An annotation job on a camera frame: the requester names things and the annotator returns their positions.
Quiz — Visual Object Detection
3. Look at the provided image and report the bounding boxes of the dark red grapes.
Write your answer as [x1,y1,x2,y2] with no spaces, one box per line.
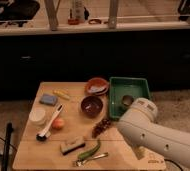
[92,118,111,138]

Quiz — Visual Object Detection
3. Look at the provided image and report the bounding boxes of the green plastic tray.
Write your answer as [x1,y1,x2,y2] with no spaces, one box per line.
[108,77,151,121]

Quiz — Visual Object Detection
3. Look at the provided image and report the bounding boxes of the green pepper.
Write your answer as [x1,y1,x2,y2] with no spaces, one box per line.
[77,139,101,161]

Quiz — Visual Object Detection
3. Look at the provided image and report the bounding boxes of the blue sponge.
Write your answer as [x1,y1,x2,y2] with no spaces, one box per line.
[39,94,58,106]

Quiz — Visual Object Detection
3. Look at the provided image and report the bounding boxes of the black floor cable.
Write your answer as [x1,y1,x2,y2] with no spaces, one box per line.
[163,158,179,171]

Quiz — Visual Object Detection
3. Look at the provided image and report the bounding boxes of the orange bowl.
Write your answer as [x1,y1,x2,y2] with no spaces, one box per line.
[85,77,109,95]

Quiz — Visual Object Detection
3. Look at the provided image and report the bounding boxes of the white bottle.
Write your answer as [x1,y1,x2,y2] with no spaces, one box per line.
[72,0,85,23]

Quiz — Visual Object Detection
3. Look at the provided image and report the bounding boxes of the orange peach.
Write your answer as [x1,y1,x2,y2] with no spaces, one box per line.
[52,118,65,130]

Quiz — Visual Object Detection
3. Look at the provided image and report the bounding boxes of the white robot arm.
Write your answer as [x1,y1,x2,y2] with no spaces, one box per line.
[117,98,190,168]

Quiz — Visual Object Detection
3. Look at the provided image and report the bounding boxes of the white round container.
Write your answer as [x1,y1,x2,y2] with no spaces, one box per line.
[29,108,46,125]

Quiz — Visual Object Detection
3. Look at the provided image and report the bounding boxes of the dark brown bowl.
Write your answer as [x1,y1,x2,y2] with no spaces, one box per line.
[80,96,103,118]

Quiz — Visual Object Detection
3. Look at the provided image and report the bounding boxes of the black pole stand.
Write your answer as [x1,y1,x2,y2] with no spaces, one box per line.
[1,123,13,171]

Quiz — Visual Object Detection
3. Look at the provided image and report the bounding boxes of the black office chair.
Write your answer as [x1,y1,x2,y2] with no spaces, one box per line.
[0,0,40,27]

